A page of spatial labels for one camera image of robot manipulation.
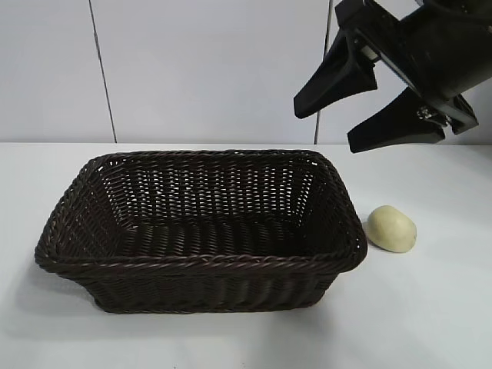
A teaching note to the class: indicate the pale yellow potato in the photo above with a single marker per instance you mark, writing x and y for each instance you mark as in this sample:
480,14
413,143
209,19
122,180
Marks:
392,230

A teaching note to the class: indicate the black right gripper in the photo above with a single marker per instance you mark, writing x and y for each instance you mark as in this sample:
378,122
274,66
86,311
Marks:
434,42

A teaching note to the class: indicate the dark brown wicker basket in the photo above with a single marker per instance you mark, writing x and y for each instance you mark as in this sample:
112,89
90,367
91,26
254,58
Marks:
200,276

